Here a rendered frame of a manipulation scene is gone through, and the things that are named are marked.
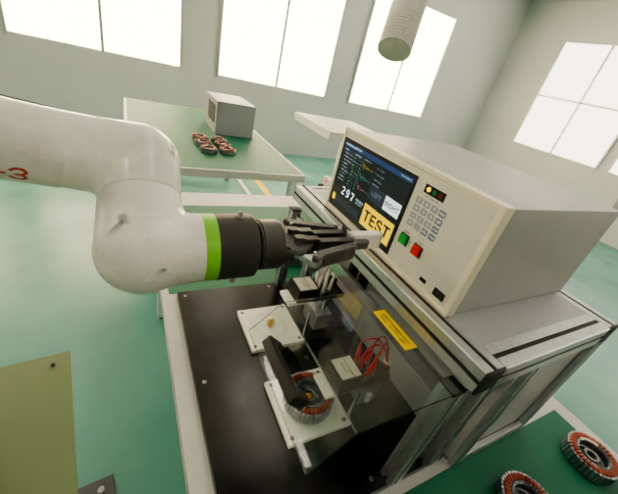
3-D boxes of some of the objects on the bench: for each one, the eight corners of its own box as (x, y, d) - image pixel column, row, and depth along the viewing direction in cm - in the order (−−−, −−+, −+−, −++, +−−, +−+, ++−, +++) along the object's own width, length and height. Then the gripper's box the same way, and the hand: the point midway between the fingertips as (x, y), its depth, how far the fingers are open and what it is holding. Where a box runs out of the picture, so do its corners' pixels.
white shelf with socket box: (306, 227, 155) (330, 131, 132) (279, 196, 182) (294, 111, 159) (364, 226, 171) (393, 141, 149) (331, 198, 198) (352, 121, 176)
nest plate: (287, 449, 64) (288, 446, 63) (263, 385, 75) (264, 381, 74) (349, 425, 71) (351, 422, 70) (319, 370, 82) (320, 367, 81)
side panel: (450, 467, 70) (533, 370, 55) (440, 453, 72) (517, 357, 57) (522, 427, 84) (605, 340, 68) (512, 417, 86) (590, 329, 70)
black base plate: (229, 571, 49) (231, 566, 48) (177, 297, 96) (177, 291, 94) (440, 460, 71) (444, 454, 70) (314, 282, 118) (315, 277, 117)
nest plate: (251, 354, 81) (252, 351, 81) (236, 314, 92) (236, 310, 92) (304, 343, 89) (305, 340, 88) (283, 307, 100) (284, 304, 99)
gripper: (238, 243, 54) (353, 238, 65) (263, 293, 44) (393, 276, 56) (243, 202, 50) (365, 205, 61) (272, 247, 41) (410, 240, 52)
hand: (363, 239), depth 57 cm, fingers closed
